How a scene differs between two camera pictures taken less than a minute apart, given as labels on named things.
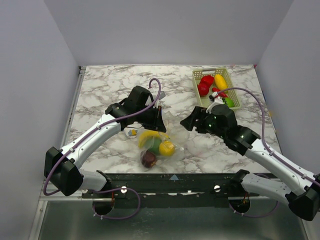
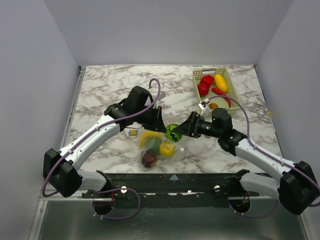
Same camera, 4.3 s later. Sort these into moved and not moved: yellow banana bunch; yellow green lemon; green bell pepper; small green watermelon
Moved: small green watermelon
Not moved: green bell pepper; yellow banana bunch; yellow green lemon
